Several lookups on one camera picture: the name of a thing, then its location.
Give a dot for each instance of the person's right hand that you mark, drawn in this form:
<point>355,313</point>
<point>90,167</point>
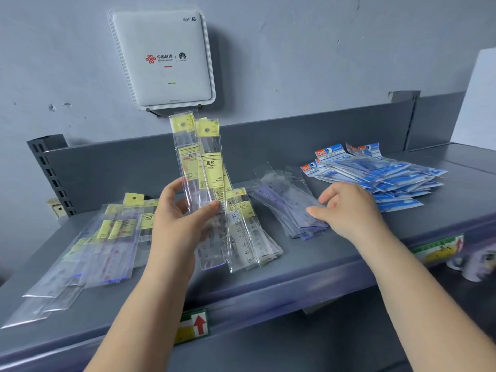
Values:
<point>352,213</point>

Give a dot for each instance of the person's left hand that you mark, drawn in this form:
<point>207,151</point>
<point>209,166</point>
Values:
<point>170,236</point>

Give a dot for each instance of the pile of blue set-square packets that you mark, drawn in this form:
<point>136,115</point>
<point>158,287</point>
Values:
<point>379,174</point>

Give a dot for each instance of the pile of clear rulers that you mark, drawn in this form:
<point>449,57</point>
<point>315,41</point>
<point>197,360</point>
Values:
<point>116,244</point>

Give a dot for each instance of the clear purple ruler packets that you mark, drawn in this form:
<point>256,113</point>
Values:
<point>290,205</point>

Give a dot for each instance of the bundle of assorted straight rulers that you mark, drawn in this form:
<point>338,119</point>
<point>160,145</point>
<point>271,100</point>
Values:
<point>209,166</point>

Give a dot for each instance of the yellow-label ruler packets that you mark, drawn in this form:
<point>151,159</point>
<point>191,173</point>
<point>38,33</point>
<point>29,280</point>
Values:
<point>269,245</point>

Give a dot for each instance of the person's left forearm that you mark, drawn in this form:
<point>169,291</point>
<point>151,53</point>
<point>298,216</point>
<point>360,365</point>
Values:
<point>139,329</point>

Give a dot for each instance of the person's right forearm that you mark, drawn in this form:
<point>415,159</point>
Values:
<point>426,306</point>

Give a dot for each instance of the green yellow shelf price label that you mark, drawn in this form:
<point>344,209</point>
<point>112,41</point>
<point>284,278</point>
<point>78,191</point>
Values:
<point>438,249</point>
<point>191,327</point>

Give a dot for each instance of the white tiered pen display stand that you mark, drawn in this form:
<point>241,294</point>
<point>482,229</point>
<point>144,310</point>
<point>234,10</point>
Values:
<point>478,104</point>

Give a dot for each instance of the grey slotted shelf post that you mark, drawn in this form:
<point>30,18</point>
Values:
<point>50,174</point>
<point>410,120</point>

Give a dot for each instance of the pale wall socket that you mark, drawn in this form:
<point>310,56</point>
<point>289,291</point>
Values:
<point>57,208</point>

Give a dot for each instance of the white wall router box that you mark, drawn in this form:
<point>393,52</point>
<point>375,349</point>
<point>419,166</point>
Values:
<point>162,38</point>

